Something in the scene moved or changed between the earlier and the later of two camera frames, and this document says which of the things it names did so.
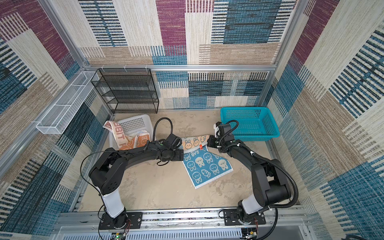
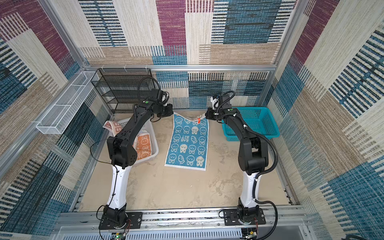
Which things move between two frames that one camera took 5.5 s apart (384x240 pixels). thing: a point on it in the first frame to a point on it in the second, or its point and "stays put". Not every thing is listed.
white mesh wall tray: (58, 117) stays put
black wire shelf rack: (127, 90) stays put
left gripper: (180, 155) to (170, 112)
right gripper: (210, 141) to (208, 114)
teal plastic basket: (255, 124) stays put
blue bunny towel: (203, 167) to (188, 142)
